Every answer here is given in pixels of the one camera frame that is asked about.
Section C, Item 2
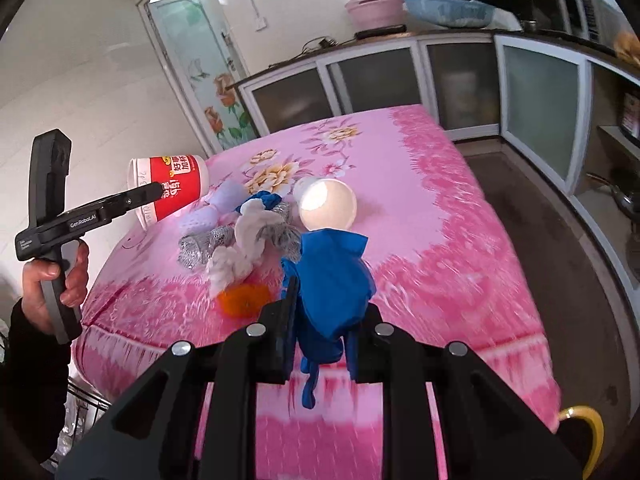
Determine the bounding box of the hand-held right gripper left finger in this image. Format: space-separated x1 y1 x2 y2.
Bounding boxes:
52 275 301 480

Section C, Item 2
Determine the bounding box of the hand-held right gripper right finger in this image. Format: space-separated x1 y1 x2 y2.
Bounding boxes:
349 304 585 480

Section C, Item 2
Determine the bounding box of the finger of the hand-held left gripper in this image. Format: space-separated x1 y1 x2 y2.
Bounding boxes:
107 182 166 221

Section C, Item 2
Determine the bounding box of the red and white paper cup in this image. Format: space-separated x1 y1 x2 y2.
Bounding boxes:
126 154 212 228

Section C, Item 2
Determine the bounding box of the orange tangerine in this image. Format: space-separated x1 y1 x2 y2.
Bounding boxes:
217 284 271 317

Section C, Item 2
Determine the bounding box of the blue rubber glove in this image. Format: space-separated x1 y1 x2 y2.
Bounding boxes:
280 229 377 411

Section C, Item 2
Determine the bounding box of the person's left forearm black sleeve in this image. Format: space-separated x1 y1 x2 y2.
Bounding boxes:
0 299 72 467

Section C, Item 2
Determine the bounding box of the person's left hand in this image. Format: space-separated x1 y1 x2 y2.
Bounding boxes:
21 240 91 332

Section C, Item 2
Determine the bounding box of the pale lilac dotted cloth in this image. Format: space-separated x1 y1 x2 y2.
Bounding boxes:
177 180 246 233

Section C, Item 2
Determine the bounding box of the white crumpled tissue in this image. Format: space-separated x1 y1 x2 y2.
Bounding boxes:
206 199 282 297

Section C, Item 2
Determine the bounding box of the pink floral blanket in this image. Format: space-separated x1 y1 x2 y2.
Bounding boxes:
70 104 561 480

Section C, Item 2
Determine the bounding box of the white light bulb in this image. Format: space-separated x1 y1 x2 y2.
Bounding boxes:
292 176 358 233

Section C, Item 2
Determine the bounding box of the glass door with flower print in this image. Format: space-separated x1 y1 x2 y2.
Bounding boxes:
144 0 261 157

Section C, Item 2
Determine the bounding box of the grey glass-door cabinet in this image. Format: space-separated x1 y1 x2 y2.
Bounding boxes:
235 29 640 291

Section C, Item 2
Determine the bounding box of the metal pot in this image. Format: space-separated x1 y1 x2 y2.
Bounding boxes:
587 172 637 222

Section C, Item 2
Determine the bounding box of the black flat cooker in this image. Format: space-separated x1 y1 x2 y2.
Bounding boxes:
355 25 407 41

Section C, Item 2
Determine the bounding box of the pink plastic basin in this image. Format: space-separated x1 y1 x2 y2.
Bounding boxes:
344 0 407 31

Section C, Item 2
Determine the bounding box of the blue plastic basin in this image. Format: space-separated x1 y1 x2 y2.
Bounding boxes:
404 0 496 29

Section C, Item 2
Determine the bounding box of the white plastic bag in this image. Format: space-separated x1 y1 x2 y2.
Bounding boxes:
480 10 524 31

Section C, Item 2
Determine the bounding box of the microwave oven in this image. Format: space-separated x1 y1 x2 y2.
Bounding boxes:
530 0 609 44

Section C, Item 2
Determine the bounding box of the black wire rack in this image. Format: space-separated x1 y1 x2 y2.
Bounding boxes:
64 379 112 413

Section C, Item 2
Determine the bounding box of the yellow hose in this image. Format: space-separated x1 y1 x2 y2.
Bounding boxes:
557 405 606 480

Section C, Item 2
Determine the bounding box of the black cable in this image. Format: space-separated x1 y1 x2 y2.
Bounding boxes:
300 35 347 56

